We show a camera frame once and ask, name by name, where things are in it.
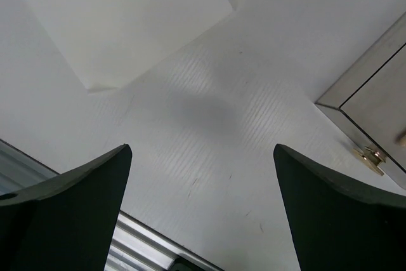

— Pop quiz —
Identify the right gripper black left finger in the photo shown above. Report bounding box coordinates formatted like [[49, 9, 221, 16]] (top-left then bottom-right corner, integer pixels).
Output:
[[1, 144, 133, 270]]

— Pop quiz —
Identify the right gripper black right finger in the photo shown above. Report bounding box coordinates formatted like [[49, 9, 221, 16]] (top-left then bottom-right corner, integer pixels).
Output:
[[273, 144, 405, 270]]

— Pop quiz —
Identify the clear plastic utensil box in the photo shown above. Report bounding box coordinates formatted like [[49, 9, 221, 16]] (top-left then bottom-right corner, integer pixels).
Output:
[[316, 15, 405, 173]]

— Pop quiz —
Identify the white paper napkin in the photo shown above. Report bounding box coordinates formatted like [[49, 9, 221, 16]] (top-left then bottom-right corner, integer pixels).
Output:
[[25, 0, 233, 93]]

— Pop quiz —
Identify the aluminium frame rail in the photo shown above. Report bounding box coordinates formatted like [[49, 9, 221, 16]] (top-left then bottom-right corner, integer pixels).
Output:
[[1, 141, 221, 270]]

